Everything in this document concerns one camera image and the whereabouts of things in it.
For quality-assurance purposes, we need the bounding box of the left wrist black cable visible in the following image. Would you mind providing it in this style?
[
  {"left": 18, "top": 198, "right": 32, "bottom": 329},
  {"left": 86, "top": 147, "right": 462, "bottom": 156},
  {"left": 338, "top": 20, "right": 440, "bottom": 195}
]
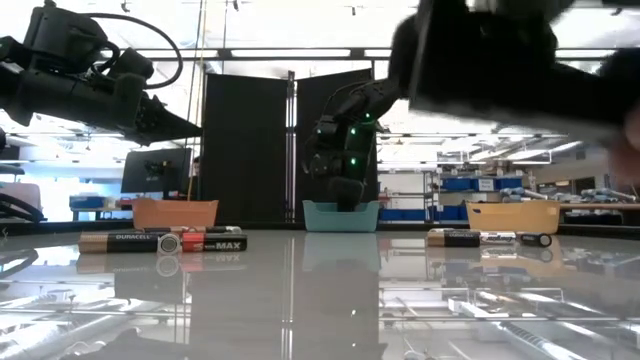
[{"left": 82, "top": 12, "right": 184, "bottom": 91}]

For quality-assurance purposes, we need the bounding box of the black partition panel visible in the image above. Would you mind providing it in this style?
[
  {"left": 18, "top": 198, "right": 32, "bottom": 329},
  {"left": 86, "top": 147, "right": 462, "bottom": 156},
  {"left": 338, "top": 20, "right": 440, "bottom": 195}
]
[
  {"left": 295, "top": 68, "right": 379, "bottom": 225},
  {"left": 201, "top": 72, "right": 291, "bottom": 225}
]

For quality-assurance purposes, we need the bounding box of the orange plastic bin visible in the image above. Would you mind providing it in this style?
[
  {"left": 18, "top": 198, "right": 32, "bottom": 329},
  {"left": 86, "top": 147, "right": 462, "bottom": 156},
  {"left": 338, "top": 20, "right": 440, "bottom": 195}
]
[{"left": 131, "top": 198, "right": 220, "bottom": 231}]

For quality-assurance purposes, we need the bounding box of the silver battery black print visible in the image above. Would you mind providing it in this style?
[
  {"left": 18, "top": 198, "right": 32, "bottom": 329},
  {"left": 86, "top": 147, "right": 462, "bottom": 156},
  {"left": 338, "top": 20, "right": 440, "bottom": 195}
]
[{"left": 479, "top": 230, "right": 518, "bottom": 245}]

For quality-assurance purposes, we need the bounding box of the red and black MAX battery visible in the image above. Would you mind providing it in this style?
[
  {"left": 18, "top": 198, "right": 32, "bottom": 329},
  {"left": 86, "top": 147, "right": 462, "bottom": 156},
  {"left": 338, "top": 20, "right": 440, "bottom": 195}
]
[{"left": 180, "top": 232, "right": 249, "bottom": 253}]

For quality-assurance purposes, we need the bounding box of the black aluminium table frame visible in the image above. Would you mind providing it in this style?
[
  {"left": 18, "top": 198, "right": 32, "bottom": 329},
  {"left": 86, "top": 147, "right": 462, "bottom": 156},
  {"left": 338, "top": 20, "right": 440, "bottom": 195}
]
[{"left": 0, "top": 219, "right": 640, "bottom": 237}]

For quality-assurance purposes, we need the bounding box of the teal plastic bin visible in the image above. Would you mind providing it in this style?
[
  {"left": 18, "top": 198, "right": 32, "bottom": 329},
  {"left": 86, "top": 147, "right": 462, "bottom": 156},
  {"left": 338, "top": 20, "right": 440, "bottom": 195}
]
[{"left": 302, "top": 199, "right": 380, "bottom": 233}]

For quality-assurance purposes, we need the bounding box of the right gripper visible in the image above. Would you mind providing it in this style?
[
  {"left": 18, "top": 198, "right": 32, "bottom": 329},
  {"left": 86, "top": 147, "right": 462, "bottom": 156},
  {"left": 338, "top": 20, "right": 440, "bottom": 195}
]
[{"left": 304, "top": 113, "right": 380, "bottom": 212}]

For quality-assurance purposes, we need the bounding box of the copper and black Duracell battery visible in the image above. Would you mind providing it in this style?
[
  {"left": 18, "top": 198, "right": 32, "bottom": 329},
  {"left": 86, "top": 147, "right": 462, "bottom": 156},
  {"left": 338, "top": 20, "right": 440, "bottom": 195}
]
[
  {"left": 78, "top": 231, "right": 162, "bottom": 254},
  {"left": 425, "top": 229, "right": 482, "bottom": 249}
]

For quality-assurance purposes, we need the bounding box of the black computer monitor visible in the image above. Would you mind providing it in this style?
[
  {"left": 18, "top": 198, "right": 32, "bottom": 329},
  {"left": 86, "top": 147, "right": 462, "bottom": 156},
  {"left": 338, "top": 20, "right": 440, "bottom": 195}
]
[{"left": 120, "top": 148, "right": 193, "bottom": 201}]

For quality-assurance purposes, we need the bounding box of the black base cable bundle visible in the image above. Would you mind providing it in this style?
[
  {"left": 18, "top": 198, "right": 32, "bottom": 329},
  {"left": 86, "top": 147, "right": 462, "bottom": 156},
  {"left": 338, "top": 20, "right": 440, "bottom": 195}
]
[{"left": 0, "top": 192, "right": 47, "bottom": 224}]

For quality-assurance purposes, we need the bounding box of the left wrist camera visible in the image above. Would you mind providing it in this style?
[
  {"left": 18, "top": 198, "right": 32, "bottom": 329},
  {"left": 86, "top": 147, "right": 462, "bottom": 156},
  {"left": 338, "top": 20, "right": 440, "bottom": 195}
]
[{"left": 22, "top": 3, "right": 110, "bottom": 76}]

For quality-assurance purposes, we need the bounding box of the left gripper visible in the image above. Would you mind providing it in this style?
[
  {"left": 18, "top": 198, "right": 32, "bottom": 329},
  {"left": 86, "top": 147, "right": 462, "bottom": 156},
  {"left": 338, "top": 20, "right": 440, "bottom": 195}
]
[{"left": 9, "top": 47, "right": 204, "bottom": 148}]

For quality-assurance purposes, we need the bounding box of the yellow plastic bin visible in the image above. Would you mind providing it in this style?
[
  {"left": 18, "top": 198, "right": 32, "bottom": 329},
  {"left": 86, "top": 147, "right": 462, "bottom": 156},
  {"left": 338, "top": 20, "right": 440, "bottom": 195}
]
[{"left": 465, "top": 199, "right": 562, "bottom": 235}]

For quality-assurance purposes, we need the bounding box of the wooden workbench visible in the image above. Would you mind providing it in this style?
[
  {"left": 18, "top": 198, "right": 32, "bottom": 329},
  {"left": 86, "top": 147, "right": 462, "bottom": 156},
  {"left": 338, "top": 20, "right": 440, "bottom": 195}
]
[{"left": 558, "top": 201, "right": 640, "bottom": 212}]

